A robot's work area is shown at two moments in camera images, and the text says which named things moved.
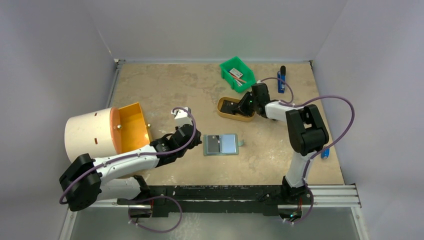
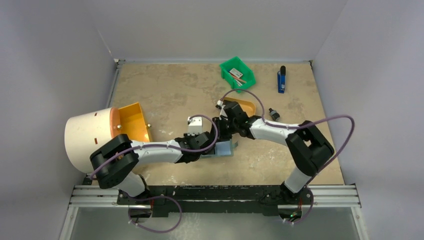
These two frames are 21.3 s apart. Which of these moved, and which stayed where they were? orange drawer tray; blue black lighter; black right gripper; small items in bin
Moved: black right gripper
Stayed: blue black lighter; small items in bin; orange drawer tray
